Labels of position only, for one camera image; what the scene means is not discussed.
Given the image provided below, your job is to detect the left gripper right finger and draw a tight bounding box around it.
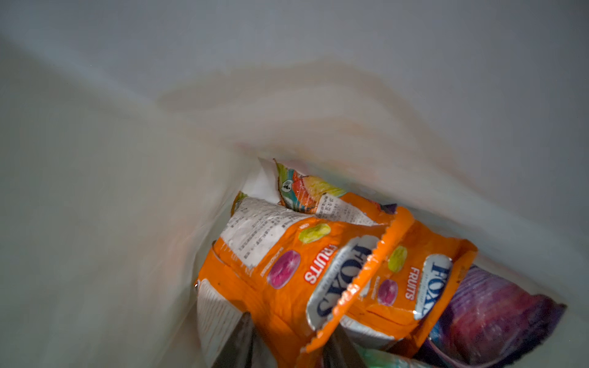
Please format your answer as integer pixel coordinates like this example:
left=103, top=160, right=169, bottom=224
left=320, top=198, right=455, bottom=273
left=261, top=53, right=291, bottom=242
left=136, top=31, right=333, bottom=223
left=323, top=325, right=367, bottom=368

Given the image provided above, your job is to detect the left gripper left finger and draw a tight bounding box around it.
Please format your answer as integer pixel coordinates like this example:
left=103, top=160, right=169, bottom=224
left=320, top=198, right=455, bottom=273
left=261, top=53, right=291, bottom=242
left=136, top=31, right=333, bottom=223
left=213, top=312, right=259, bottom=368

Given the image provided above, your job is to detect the teal Fox's blossom candy bag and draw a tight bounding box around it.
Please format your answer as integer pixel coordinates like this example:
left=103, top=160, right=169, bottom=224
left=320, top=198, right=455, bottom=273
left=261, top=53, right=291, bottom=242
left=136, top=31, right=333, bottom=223
left=354, top=344, right=433, bottom=368

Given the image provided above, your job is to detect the orange fox's candy bag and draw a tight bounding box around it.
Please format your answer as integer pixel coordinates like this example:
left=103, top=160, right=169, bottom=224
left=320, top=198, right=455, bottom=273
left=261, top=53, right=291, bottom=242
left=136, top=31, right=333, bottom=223
left=196, top=196, right=414, bottom=367
left=276, top=163, right=478, bottom=356

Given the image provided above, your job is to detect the green floral paper bag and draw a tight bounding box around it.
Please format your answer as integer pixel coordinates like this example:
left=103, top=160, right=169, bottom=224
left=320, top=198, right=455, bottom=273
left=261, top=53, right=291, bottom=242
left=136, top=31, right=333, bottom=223
left=1, top=1, right=588, bottom=367

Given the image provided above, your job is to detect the purple snack packet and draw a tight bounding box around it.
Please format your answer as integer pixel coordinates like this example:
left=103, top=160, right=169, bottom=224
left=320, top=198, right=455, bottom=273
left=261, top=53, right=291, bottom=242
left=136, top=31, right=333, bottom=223
left=415, top=265, right=567, bottom=367

